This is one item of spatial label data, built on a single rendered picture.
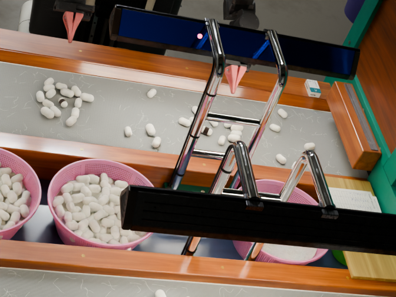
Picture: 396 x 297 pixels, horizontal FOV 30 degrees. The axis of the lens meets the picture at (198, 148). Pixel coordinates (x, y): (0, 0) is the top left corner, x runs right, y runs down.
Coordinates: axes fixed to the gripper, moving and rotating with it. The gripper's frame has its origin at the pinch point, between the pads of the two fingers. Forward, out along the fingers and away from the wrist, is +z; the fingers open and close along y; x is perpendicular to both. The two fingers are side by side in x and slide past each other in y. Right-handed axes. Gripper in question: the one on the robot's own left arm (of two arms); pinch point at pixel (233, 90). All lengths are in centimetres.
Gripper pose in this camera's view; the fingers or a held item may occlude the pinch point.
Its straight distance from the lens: 208.1
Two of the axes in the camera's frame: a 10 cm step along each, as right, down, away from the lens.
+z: -1.0, 9.9, -1.2
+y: 9.5, 1.3, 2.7
